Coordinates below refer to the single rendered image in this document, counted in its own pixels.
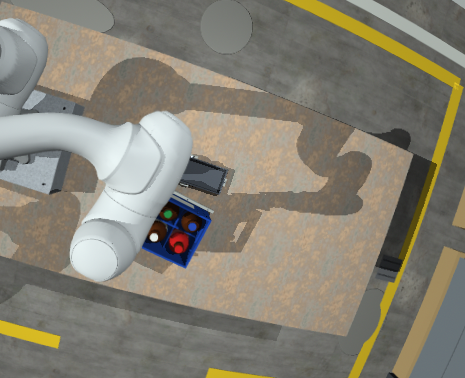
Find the brown bottle with white cap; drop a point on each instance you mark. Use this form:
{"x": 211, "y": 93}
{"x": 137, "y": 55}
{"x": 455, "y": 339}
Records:
{"x": 160, "y": 230}

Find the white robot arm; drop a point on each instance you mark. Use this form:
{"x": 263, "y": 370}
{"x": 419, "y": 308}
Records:
{"x": 141, "y": 164}

